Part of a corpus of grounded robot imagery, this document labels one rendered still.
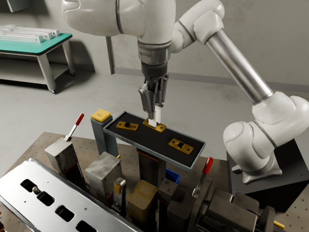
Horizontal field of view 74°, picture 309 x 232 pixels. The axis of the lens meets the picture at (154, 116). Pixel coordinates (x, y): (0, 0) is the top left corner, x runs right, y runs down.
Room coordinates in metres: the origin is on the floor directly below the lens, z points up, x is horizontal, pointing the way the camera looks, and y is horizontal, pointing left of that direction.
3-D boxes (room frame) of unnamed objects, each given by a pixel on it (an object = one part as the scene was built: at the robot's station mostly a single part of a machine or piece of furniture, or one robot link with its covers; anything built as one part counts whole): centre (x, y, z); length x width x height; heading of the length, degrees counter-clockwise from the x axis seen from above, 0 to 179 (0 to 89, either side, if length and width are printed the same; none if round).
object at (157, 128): (0.55, 0.00, 1.22); 0.08 x 0.04 x 0.01; 54
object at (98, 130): (0.69, 0.23, 0.92); 0.08 x 0.08 x 0.44; 59
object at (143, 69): (0.55, 0.00, 1.41); 0.08 x 0.07 x 0.09; 144
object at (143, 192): (0.38, 0.03, 0.89); 0.12 x 0.08 x 0.38; 149
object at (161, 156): (0.55, 0.01, 1.16); 0.37 x 0.14 x 0.02; 59
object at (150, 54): (0.55, 0.00, 1.49); 0.09 x 0.09 x 0.06
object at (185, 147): (0.50, -0.09, 1.17); 0.08 x 0.04 x 0.01; 54
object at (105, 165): (0.47, 0.17, 0.90); 0.13 x 0.08 x 0.41; 149
